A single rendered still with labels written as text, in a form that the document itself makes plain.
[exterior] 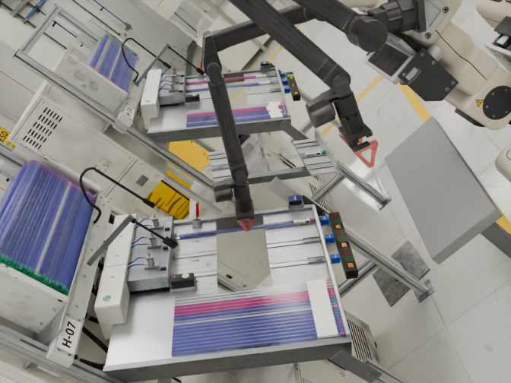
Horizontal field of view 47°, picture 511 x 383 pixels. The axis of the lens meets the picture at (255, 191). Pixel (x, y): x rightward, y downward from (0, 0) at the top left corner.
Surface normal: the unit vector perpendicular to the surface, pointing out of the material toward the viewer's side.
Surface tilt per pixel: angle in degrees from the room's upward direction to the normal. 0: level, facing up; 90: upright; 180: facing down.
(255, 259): 90
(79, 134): 90
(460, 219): 0
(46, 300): 90
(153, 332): 43
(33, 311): 90
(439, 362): 0
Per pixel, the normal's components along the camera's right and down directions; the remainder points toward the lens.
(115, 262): -0.10, -0.83
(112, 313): 0.07, 0.55
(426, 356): -0.75, -0.52
